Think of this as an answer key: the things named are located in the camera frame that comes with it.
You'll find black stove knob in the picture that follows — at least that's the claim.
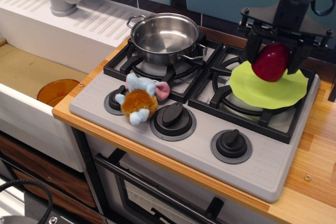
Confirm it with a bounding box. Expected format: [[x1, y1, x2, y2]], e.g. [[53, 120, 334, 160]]
[[211, 129, 253, 165], [150, 102, 197, 142], [104, 85, 128, 116]]

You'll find grey toy stove top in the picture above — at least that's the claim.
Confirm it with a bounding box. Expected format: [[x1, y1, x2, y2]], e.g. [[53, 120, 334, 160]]
[[68, 50, 321, 203]]

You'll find lime green plate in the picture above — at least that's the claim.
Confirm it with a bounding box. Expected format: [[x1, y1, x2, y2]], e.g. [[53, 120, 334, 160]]
[[229, 61, 308, 109]]

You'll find white toy sink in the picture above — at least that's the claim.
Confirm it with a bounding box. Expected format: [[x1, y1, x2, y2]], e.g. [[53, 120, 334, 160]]
[[1, 0, 143, 172]]

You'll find black right burner grate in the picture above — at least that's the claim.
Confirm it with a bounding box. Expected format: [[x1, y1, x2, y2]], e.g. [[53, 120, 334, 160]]
[[188, 46, 319, 144]]

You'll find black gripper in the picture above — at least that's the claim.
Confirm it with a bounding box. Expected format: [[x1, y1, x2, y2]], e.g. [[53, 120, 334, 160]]
[[239, 0, 335, 74]]

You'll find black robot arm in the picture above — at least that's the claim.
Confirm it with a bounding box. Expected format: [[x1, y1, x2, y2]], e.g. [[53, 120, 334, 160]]
[[239, 0, 335, 74]]

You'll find black left burner grate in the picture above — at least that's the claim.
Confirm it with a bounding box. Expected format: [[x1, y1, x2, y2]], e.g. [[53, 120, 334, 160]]
[[103, 33, 224, 103]]

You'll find stainless steel pot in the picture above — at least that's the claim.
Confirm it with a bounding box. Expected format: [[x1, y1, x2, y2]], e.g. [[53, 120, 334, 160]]
[[127, 13, 207, 66]]

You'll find black right stove knob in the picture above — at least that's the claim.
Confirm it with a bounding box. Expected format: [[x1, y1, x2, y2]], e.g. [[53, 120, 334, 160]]
[[211, 129, 253, 165]]

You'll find stuffed elephant toy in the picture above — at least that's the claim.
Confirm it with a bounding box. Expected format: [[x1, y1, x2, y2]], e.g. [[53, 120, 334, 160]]
[[114, 73, 171, 125]]

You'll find black middle stove knob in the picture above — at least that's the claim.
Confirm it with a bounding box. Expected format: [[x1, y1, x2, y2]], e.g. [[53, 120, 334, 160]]
[[150, 102, 197, 142]]

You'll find black braided cable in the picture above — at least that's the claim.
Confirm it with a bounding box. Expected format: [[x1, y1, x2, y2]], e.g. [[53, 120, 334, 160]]
[[0, 179, 54, 224]]

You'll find oven door with handle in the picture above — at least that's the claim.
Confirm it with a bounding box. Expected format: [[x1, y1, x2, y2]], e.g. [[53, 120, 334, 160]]
[[94, 148, 224, 223]]

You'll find wooden drawer front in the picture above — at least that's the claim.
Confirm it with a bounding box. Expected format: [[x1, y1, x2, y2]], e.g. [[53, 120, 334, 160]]
[[1, 132, 104, 224]]

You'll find black burner grate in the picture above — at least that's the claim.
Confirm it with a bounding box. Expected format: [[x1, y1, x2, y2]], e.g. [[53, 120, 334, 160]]
[[188, 46, 319, 144], [103, 33, 224, 103]]

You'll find black left stove knob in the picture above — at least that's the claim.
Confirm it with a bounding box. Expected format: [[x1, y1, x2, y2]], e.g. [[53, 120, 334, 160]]
[[104, 85, 128, 116]]

